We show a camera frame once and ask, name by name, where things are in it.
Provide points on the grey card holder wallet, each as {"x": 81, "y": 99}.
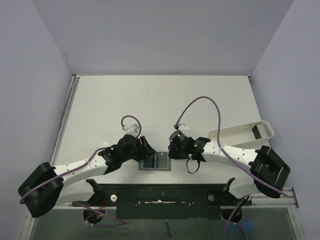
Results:
{"x": 155, "y": 161}

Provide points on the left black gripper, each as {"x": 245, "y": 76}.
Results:
{"x": 145, "y": 150}

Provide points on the aluminium rail frame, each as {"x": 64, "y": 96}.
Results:
{"x": 100, "y": 105}

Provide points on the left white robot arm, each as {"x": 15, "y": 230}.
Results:
{"x": 42, "y": 190}

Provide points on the black credit card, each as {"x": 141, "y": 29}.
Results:
{"x": 148, "y": 164}
{"x": 162, "y": 161}

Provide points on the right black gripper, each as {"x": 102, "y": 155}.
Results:
{"x": 173, "y": 152}

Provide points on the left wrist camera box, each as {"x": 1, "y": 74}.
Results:
{"x": 132, "y": 128}

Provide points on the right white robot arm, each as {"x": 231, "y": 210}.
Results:
{"x": 267, "y": 172}

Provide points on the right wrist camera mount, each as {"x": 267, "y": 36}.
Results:
{"x": 180, "y": 126}

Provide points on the white plastic tray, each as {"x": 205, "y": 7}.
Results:
{"x": 241, "y": 136}

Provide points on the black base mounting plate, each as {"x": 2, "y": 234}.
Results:
{"x": 163, "y": 201}

